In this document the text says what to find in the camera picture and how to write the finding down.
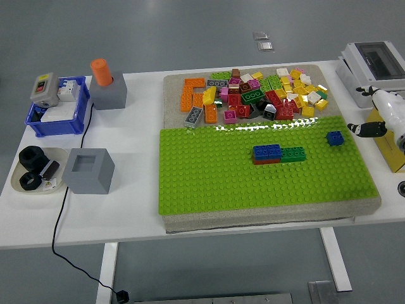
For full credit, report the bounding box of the small black nut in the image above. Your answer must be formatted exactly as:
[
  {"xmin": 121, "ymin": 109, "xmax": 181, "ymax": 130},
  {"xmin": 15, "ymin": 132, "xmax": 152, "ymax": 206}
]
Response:
[{"xmin": 19, "ymin": 172, "xmax": 42, "ymax": 191}]

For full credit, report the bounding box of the dark green long toy brick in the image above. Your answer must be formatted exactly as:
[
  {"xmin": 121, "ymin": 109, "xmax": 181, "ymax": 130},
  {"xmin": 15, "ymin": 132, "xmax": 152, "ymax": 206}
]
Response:
[
  {"xmin": 280, "ymin": 147, "xmax": 307, "ymax": 164},
  {"xmin": 240, "ymin": 89, "xmax": 266, "ymax": 105}
]

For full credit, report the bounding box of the grey foam mat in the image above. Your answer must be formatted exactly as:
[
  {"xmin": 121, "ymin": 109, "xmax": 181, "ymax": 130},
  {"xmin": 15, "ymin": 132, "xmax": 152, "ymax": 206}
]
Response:
[{"xmin": 163, "ymin": 64, "xmax": 382, "ymax": 235}]

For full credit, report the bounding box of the grey metal floor plate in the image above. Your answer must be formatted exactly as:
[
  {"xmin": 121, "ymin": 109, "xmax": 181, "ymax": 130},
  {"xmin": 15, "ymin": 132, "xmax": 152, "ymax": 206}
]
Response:
[{"xmin": 308, "ymin": 280, "xmax": 337, "ymax": 304}]

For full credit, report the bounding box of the beige tray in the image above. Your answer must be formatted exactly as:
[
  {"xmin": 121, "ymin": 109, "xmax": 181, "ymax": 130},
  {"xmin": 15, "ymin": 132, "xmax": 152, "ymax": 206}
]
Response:
[{"xmin": 11, "ymin": 147, "xmax": 70, "ymax": 194}]

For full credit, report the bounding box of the large black nut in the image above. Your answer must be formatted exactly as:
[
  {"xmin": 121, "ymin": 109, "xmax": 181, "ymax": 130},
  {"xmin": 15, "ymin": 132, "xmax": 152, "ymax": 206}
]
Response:
[{"xmin": 18, "ymin": 145, "xmax": 48, "ymax": 168}]

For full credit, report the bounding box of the black power cable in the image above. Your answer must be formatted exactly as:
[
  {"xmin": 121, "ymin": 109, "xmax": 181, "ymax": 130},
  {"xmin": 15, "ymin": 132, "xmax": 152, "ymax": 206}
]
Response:
[{"xmin": 51, "ymin": 101, "xmax": 118, "ymax": 294}]

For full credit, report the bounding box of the orange cylinder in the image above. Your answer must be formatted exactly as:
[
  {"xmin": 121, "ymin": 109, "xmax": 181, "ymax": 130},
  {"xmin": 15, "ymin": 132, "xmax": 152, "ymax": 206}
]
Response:
[{"xmin": 90, "ymin": 58, "xmax": 114, "ymax": 87}]

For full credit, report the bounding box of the small black device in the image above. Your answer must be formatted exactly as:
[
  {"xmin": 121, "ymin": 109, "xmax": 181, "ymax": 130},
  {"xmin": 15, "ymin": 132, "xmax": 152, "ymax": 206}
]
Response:
[{"xmin": 30, "ymin": 106, "xmax": 48, "ymax": 123}]

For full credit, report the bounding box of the dark brown cylindrical part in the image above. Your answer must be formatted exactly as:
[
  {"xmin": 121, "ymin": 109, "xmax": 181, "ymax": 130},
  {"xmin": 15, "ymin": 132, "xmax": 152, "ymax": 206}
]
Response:
[{"xmin": 39, "ymin": 160, "xmax": 61, "ymax": 180}]

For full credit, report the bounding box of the yellow sloped toy brick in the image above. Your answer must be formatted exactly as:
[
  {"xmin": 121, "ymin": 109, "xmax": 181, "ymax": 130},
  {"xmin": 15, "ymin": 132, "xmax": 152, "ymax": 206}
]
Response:
[{"xmin": 202, "ymin": 86, "xmax": 218, "ymax": 106}]

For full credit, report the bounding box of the blue plastic bin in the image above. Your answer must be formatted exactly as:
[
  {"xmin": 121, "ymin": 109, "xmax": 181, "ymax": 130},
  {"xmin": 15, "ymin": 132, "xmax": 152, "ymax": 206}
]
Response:
[{"xmin": 25, "ymin": 75, "xmax": 87, "ymax": 137}]

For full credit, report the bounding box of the grey block with square hole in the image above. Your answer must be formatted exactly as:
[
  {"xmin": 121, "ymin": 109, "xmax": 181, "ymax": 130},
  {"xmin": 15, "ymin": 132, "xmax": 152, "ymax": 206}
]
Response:
[{"xmin": 61, "ymin": 148, "xmax": 115, "ymax": 194}]

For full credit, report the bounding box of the grey metal base panel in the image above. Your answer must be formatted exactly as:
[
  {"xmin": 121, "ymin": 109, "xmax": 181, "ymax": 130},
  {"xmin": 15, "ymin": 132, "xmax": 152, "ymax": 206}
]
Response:
[{"xmin": 132, "ymin": 292, "xmax": 294, "ymax": 304}]

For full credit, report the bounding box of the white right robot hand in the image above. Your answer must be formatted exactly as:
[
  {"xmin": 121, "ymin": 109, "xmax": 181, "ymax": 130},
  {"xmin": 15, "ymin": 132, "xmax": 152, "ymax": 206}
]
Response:
[{"xmin": 347, "ymin": 85, "xmax": 405, "ymax": 139}]

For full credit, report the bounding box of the white table leg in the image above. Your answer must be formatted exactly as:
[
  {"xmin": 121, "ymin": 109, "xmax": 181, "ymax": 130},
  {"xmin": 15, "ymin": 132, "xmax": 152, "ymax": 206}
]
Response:
[
  {"xmin": 96, "ymin": 242, "xmax": 120, "ymax": 304},
  {"xmin": 318, "ymin": 227, "xmax": 353, "ymax": 293}
]

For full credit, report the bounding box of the red large toy brick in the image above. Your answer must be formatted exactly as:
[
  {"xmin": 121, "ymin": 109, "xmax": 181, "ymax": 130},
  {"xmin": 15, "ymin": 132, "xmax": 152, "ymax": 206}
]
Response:
[{"xmin": 274, "ymin": 100, "xmax": 301, "ymax": 122}]

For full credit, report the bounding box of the white switch plate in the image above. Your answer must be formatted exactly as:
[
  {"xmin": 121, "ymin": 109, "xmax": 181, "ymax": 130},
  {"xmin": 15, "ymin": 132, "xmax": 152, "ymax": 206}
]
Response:
[{"xmin": 40, "ymin": 104, "xmax": 77, "ymax": 123}]

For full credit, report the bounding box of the lime green baseplate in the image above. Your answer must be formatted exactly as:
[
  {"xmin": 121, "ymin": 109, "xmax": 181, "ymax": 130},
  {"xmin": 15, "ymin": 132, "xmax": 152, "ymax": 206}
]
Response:
[{"xmin": 158, "ymin": 115, "xmax": 380, "ymax": 216}]

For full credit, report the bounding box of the grey push-button switch box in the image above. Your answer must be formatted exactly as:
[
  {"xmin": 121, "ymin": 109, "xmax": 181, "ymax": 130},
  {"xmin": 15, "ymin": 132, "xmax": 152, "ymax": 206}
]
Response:
[{"xmin": 30, "ymin": 72, "xmax": 61, "ymax": 107}]

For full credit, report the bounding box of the yellow cardboard box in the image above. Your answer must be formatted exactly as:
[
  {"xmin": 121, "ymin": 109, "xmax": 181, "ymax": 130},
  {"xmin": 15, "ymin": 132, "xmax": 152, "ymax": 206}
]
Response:
[{"xmin": 366, "ymin": 106, "xmax": 405, "ymax": 174}]

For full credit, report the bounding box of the grey block with round hole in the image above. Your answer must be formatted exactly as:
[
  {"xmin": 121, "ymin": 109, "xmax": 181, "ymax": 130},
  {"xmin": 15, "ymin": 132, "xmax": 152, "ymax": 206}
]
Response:
[{"xmin": 89, "ymin": 71, "xmax": 128, "ymax": 111}]

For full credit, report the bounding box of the white circuit breaker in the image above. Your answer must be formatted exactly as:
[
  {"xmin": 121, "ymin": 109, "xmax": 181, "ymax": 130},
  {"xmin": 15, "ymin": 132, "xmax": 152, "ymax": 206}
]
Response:
[{"xmin": 58, "ymin": 79, "xmax": 78, "ymax": 102}]

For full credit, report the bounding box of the white electrical enclosure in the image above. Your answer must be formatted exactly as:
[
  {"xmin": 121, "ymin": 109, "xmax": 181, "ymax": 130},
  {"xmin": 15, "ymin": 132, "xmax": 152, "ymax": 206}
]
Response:
[{"xmin": 335, "ymin": 41, "xmax": 405, "ymax": 109}]

